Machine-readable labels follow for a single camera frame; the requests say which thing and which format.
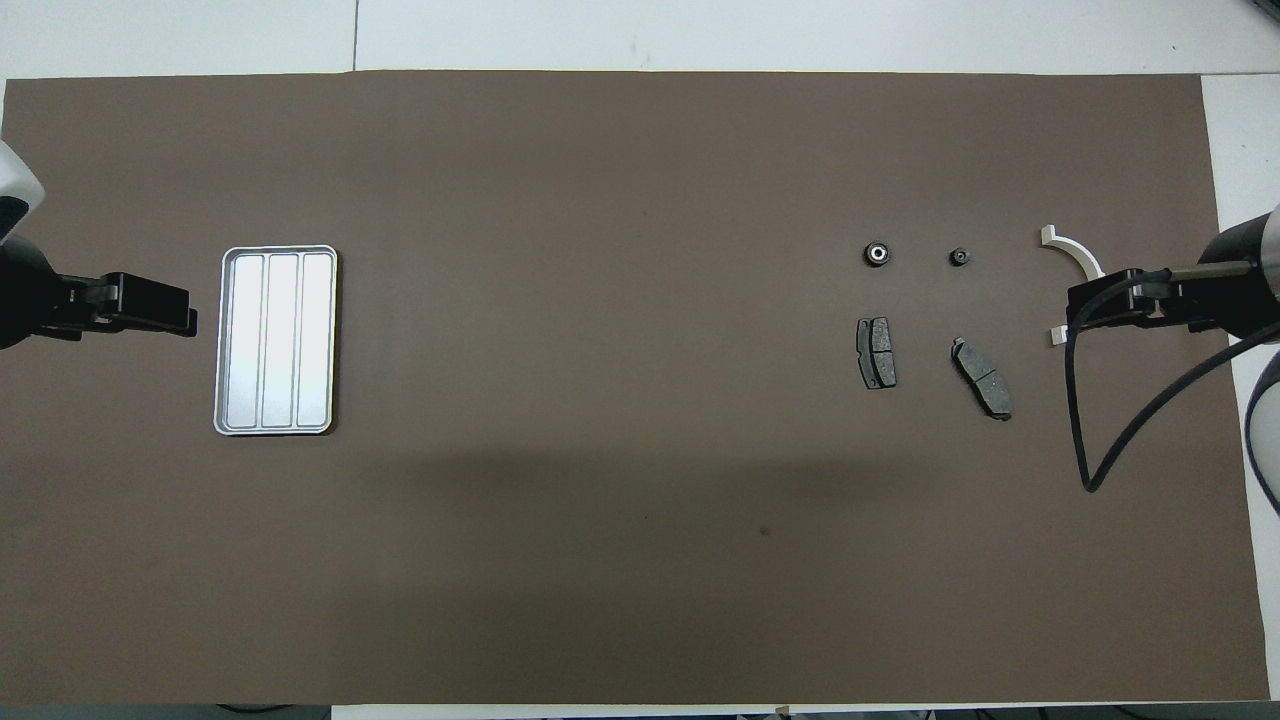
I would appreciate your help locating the brown table mat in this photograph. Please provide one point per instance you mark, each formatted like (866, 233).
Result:
(600, 350)

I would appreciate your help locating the large black bearing gear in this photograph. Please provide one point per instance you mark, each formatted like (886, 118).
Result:
(877, 254)

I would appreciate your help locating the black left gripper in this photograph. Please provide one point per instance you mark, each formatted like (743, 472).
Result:
(140, 305)

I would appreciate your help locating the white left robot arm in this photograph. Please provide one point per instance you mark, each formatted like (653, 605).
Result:
(15, 185)

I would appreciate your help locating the small black bearing gear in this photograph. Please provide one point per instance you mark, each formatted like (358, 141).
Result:
(958, 257)

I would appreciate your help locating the elongated grey brake pad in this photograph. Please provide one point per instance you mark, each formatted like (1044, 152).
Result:
(982, 378)

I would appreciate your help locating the rectangular grey brake pad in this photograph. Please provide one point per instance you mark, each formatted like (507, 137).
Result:
(877, 352)

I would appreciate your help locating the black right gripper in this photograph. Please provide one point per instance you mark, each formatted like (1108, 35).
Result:
(1120, 305)

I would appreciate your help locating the silver metal tray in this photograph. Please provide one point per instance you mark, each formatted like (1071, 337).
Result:
(276, 340)

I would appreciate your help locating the white curved plastic bracket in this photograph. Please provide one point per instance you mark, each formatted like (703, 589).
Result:
(1078, 250)

